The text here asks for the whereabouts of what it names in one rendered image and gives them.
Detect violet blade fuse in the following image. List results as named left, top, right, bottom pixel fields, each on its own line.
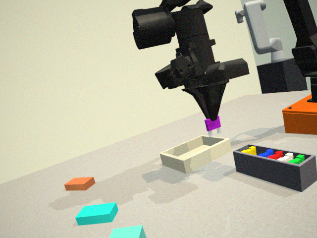
left=204, top=116, right=221, bottom=138

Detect blue fuse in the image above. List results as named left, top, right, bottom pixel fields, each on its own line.
left=258, top=149, right=273, bottom=158

